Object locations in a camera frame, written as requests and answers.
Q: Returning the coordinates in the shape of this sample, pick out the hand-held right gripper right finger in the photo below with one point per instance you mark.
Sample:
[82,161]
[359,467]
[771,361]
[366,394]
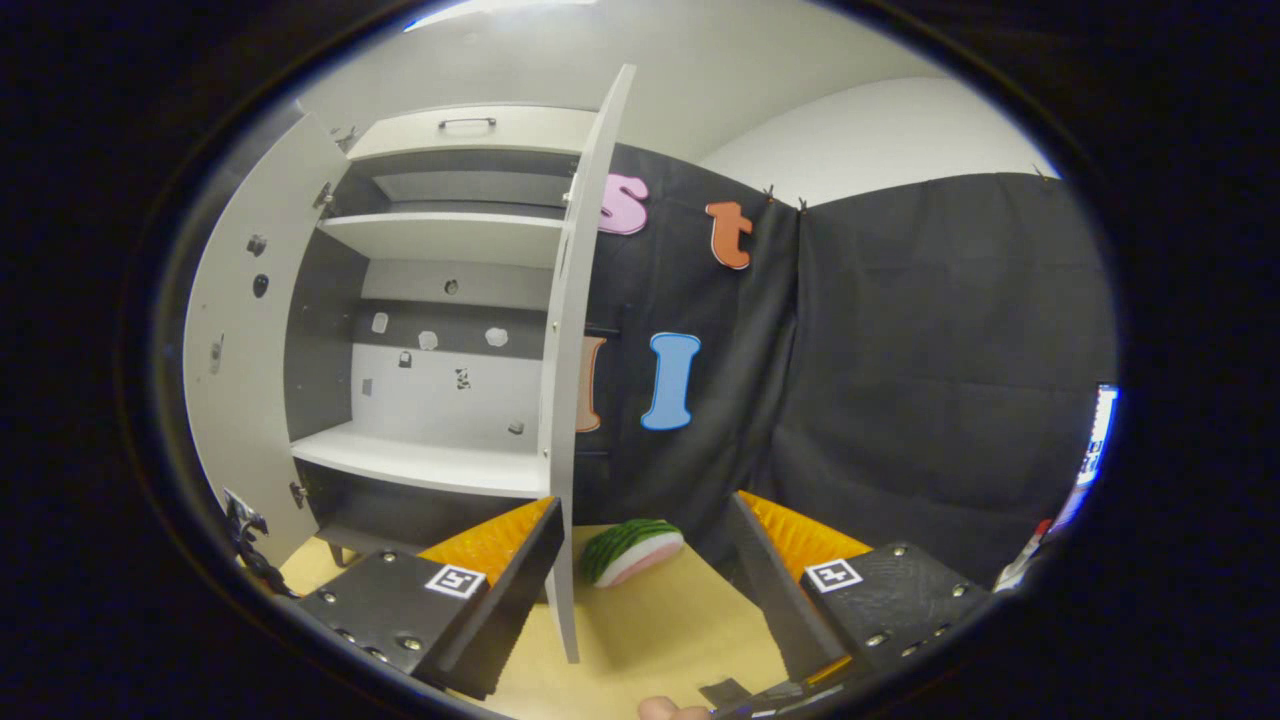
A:
[775,600]

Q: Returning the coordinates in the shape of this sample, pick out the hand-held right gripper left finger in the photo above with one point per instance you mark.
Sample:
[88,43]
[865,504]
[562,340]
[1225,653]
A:
[520,590]

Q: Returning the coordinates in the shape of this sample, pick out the white cabinet door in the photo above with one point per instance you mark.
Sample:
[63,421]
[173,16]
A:
[580,300]
[240,400]

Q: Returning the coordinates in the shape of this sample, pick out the white cabinet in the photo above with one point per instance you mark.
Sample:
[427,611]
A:
[320,330]

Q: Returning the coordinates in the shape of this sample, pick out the white cabinet shelf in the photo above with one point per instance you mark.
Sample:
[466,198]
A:
[420,460]
[450,238]

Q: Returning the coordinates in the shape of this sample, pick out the white cabinet drawer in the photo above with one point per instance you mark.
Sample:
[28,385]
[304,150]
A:
[400,135]

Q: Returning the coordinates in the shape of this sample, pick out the watermelon slice toy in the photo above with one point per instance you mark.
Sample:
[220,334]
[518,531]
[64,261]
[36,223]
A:
[630,552]

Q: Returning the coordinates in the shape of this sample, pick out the white and red item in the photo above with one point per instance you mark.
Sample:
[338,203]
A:
[1022,560]

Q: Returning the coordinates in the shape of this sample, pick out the black backdrop cloth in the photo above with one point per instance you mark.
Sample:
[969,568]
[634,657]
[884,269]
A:
[900,350]

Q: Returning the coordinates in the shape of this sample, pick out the bright monitor screen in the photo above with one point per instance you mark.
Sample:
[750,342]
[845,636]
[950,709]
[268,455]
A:
[1098,440]

